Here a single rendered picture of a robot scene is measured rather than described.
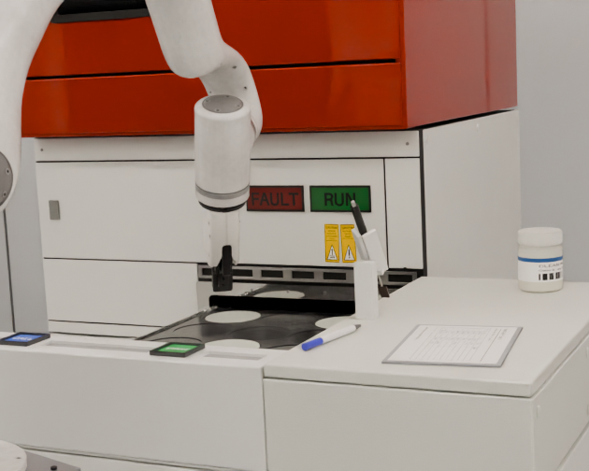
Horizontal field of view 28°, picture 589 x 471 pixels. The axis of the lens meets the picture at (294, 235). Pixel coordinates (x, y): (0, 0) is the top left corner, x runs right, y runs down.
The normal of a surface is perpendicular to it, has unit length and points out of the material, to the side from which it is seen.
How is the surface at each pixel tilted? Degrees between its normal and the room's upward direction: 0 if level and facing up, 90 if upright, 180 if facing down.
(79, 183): 90
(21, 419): 90
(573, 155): 90
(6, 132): 73
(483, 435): 90
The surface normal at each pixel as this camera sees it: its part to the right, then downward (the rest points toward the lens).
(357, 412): -0.42, 0.14
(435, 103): 0.91, 0.02
